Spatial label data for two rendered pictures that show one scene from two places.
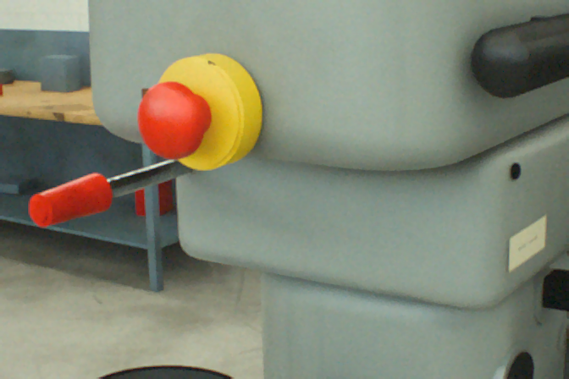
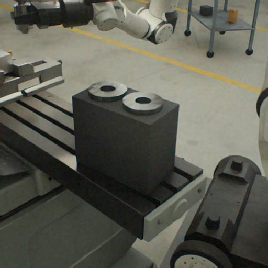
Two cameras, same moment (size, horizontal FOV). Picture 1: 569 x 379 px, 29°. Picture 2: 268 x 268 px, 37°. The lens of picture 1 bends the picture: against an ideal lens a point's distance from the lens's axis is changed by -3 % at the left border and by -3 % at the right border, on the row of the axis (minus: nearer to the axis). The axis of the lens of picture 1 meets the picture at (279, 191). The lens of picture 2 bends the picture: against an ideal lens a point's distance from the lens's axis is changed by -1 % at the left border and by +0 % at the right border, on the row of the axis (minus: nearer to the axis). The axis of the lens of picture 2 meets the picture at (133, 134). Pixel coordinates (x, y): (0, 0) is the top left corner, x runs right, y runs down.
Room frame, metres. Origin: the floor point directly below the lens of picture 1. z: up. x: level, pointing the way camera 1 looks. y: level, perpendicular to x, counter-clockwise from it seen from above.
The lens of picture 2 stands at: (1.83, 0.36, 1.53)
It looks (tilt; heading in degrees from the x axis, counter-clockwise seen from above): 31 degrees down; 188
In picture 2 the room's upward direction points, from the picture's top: 1 degrees clockwise
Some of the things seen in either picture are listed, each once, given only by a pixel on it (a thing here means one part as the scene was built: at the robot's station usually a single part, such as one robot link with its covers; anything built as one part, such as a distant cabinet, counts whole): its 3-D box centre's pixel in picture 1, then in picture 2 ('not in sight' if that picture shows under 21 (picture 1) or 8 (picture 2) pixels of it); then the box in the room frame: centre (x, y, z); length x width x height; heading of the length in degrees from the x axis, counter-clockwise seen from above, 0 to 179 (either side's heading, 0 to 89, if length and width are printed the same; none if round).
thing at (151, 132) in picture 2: not in sight; (124, 132); (1.02, 0.23, 1.04); 0.22 x 0.12 x 0.20; 62
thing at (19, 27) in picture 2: not in sight; (23, 18); (0.78, -0.09, 1.23); 0.05 x 0.05 x 0.06
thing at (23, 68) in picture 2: not in sight; (15, 64); (0.63, -0.21, 1.03); 0.12 x 0.06 x 0.04; 56
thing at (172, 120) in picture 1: (178, 118); not in sight; (0.57, 0.05, 1.76); 0.04 x 0.03 x 0.04; 55
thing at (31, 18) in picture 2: not in sight; (26, 19); (0.81, -0.08, 1.23); 0.06 x 0.02 x 0.03; 123
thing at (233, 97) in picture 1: (207, 111); not in sight; (0.59, 0.04, 1.76); 0.06 x 0.02 x 0.06; 55
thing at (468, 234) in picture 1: (439, 161); not in sight; (0.81, -0.12, 1.68); 0.34 x 0.24 x 0.10; 145
